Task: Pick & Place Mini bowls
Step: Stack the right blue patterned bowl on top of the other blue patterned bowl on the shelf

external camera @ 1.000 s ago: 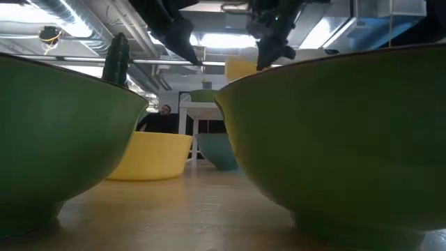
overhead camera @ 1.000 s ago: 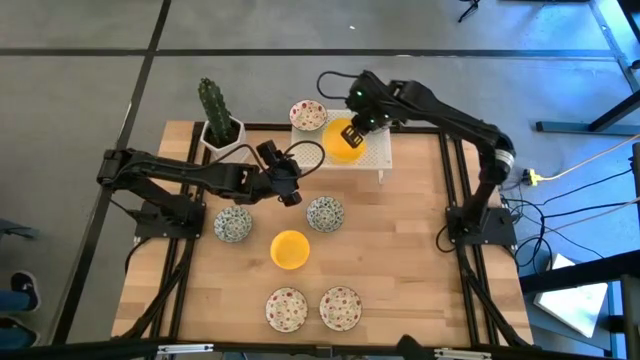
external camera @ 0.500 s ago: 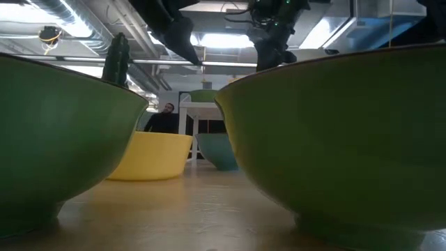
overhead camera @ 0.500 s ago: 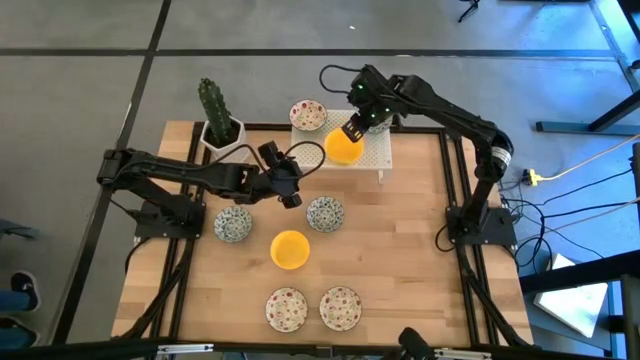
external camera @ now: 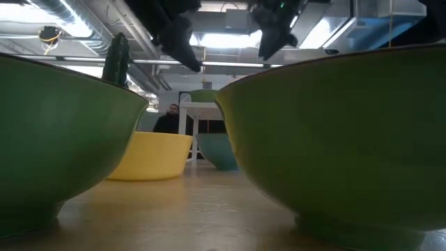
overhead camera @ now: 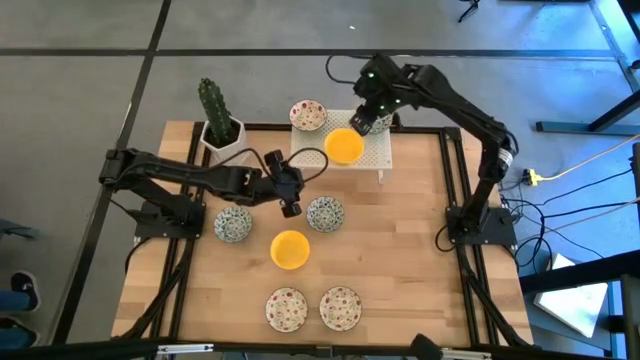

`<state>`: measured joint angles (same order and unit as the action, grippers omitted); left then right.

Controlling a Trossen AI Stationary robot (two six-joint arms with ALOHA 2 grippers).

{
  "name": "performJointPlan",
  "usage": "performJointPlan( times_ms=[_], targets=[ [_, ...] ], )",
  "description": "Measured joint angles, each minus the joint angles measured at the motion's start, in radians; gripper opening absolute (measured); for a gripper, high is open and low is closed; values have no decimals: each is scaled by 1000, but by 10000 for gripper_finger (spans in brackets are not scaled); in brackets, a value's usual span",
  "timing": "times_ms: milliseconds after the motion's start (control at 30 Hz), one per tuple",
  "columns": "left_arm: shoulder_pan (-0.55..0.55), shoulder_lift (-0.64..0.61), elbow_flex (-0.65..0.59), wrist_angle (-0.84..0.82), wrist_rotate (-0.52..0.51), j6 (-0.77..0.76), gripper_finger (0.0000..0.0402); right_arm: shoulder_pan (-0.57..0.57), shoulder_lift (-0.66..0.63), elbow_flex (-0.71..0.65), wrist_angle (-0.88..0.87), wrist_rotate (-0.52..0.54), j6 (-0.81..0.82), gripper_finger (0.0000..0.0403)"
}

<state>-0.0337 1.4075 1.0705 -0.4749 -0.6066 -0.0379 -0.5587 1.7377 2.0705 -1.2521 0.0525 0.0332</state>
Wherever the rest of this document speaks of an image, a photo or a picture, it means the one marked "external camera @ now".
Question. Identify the light green ceramic bowl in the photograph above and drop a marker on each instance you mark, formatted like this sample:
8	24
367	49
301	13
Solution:
203	96

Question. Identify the grey ceiling pipe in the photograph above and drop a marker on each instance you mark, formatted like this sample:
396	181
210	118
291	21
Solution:
139	42

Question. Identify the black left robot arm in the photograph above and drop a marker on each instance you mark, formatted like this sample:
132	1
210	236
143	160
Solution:
143	7

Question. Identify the bright ceiling light panel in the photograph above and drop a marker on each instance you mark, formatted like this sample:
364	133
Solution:
226	40

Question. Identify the large metal air duct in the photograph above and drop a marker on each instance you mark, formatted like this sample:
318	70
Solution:
334	31

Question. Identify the dark low cabinet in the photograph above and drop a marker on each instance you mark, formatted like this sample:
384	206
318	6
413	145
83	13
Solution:
212	126

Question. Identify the long ceiling light tube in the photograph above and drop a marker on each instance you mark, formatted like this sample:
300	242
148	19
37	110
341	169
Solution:
233	64
276	66
157	62

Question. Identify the person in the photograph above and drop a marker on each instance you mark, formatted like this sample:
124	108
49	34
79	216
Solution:
167	123

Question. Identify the corrugated silver ceiling duct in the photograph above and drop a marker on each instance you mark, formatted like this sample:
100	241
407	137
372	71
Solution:
87	31

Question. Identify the small grey hanging sign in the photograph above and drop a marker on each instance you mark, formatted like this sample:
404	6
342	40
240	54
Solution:
207	85

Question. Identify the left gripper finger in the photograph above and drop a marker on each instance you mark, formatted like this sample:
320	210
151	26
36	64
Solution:
183	57
191	49

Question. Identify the olive green floral bowl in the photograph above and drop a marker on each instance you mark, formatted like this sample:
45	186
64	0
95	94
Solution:
348	139

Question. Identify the dark green ceramic bowl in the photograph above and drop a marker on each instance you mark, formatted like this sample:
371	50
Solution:
52	139

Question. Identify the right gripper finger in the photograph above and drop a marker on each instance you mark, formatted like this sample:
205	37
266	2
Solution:
282	40
266	45

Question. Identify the grey ceiling box unit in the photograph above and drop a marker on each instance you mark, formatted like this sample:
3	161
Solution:
237	19

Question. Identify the yellow plastic bowl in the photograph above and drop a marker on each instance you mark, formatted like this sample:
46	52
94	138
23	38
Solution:
153	157

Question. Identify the black ceiling sensor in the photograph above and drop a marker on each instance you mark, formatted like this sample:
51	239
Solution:
331	52

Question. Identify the teal ceramic bowl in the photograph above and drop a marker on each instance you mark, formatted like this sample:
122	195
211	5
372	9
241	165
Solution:
216	151

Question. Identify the grey room partition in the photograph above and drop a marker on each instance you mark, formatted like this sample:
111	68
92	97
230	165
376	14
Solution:
146	122

